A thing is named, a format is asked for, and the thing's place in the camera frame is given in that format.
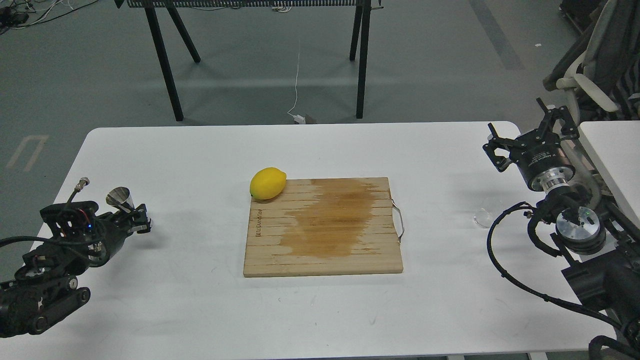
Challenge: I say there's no white side table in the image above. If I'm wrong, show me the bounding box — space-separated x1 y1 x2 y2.
578 120 640 226

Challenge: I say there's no black metal frame table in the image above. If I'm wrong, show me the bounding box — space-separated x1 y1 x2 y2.
114 0 383 122

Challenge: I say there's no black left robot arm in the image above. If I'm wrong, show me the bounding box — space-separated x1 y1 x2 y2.
0 177 153 338

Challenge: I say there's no white cable with plug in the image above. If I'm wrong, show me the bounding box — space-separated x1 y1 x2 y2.
287 37 307 124

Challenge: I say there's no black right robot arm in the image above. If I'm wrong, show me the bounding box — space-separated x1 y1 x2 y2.
482 98 640 360

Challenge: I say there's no steel double jigger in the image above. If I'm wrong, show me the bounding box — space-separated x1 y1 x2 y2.
105 186 135 214

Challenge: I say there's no small clear glass beaker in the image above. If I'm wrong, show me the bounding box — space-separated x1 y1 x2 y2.
472 207 502 229

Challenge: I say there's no grey office chair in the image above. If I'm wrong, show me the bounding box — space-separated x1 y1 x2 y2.
542 0 639 124

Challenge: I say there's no wooden cutting board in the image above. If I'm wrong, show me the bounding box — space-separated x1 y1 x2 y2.
243 177 403 278

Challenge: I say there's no yellow lemon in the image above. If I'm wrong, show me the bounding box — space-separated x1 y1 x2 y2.
249 167 287 200

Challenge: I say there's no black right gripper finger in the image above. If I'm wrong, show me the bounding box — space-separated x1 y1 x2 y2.
482 122 523 174
535 97 579 143

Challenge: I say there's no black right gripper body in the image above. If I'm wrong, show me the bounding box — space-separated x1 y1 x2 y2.
515 131 575 193

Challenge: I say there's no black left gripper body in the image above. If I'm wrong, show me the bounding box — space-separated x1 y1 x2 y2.
86 210 137 264

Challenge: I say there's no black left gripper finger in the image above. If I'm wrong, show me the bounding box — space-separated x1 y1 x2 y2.
118 203 153 236

